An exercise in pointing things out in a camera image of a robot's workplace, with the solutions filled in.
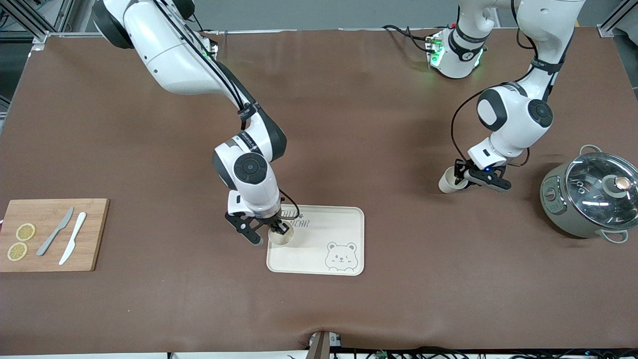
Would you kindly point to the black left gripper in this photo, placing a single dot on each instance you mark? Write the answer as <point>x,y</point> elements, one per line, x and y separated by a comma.
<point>459,170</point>

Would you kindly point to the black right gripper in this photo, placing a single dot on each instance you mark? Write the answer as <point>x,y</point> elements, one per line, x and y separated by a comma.
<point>273,221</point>

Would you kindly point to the white plastic cup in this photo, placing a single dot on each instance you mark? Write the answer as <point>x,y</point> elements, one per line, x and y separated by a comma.
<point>447,183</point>
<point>280,240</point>

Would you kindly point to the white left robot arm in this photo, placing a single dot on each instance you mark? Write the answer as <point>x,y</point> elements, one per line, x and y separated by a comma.
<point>516,119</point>

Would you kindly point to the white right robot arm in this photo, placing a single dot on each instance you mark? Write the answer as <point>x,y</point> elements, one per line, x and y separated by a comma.
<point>174,55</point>

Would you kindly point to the cream bear print tray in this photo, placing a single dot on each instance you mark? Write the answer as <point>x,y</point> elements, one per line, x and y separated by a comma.
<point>319,249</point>

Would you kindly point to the grey electric pot glass lid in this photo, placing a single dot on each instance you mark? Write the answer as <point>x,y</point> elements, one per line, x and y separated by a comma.
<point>556,209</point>

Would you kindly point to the brown table mat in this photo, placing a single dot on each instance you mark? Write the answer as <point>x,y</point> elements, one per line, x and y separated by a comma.
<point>374,124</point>

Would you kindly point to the wooden cutting board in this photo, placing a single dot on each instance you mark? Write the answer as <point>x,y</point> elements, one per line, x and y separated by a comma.
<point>97,234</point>

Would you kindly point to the white plastic knife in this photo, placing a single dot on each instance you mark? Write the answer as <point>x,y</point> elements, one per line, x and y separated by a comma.
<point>73,238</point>

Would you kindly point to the grey plastic knife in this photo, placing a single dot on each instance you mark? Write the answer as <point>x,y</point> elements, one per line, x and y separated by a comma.
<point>55,232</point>

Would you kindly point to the lemon slice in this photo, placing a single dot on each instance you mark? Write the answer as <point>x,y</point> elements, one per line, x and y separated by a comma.
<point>26,232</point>
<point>17,252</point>

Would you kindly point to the table edge bracket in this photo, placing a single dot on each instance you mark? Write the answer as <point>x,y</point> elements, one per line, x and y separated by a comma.
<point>320,345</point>

